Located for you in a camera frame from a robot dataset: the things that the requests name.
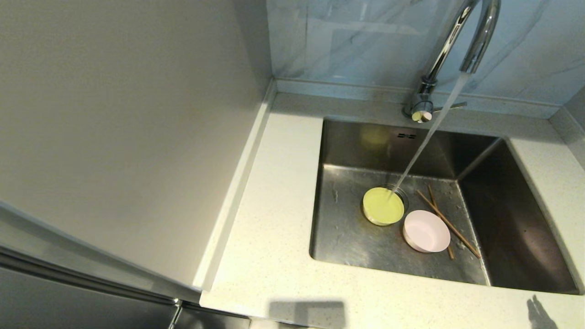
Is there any silver cabinet trim strip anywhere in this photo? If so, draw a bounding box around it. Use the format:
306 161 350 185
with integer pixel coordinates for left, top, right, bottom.
0 247 180 307

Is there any pink plastic bowl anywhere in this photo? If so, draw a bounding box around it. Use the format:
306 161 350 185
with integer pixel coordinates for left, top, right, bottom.
403 210 451 253

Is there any chrome gooseneck kitchen faucet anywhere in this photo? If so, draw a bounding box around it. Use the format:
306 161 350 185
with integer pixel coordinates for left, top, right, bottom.
402 0 501 123

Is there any white countertop upstand strip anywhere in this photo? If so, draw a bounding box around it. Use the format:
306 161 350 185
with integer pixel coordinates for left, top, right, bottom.
192 79 278 293

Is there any beige tall cabinet side panel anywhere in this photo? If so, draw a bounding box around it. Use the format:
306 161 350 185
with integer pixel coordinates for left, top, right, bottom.
0 0 275 291

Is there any glossy grey lower cabinet door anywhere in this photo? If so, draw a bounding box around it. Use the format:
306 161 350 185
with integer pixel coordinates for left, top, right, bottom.
0 260 251 329

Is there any small chrome cabinet handle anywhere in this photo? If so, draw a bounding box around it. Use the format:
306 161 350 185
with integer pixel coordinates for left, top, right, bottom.
167 298 183 329

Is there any grey tall cabinet door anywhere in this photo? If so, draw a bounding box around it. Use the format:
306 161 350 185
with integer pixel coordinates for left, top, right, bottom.
0 196 204 303

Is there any running water stream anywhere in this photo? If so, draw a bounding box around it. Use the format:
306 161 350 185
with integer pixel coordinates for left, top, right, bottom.
388 71 471 202

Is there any stainless steel sink basin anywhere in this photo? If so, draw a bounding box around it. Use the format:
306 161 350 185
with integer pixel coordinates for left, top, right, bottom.
309 117 582 294

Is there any brown wooden chopstick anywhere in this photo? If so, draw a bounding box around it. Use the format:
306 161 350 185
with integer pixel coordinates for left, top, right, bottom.
427 185 455 260
416 190 482 259

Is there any yellow-green plastic bowl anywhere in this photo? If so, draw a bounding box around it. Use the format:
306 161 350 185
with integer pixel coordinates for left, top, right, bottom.
362 186 405 227

